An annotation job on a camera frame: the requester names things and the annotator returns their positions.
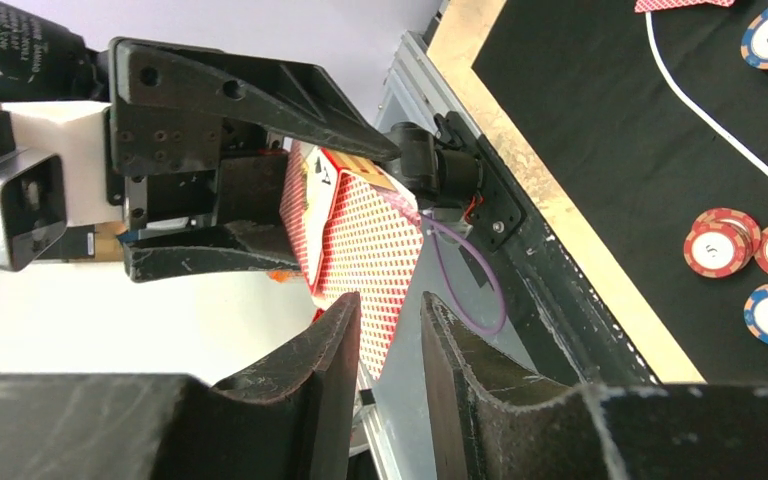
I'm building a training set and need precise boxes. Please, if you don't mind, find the black poker table mat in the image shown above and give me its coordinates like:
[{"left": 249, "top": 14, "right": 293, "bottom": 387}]
[{"left": 473, "top": 1, "right": 768, "bottom": 383}]

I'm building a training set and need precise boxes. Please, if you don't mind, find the red poker chip stack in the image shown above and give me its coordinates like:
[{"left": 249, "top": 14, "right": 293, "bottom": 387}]
[{"left": 683, "top": 207, "right": 762, "bottom": 279}]

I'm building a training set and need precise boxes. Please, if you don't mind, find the playing card deck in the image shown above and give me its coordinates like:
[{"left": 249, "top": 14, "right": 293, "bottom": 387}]
[{"left": 279, "top": 140, "right": 423, "bottom": 379}]

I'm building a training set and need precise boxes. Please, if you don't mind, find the single playing card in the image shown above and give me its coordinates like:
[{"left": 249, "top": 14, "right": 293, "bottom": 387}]
[{"left": 634, "top": 0, "right": 735, "bottom": 14}]

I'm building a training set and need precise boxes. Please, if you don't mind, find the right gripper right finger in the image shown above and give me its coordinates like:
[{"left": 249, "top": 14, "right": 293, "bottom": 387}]
[{"left": 420, "top": 293, "right": 768, "bottom": 479}]

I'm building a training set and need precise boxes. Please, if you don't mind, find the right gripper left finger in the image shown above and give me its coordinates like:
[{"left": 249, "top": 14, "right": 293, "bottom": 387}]
[{"left": 0, "top": 293, "right": 361, "bottom": 479}]

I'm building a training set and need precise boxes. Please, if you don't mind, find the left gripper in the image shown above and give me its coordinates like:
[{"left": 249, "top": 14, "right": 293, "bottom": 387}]
[{"left": 0, "top": 37, "right": 401, "bottom": 283}]

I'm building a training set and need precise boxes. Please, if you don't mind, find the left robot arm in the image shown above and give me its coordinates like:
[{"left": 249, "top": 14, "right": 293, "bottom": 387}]
[{"left": 0, "top": 1, "right": 399, "bottom": 282}]

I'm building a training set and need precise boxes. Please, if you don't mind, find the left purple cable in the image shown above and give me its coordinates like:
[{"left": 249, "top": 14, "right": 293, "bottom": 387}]
[{"left": 420, "top": 211, "right": 509, "bottom": 337}]

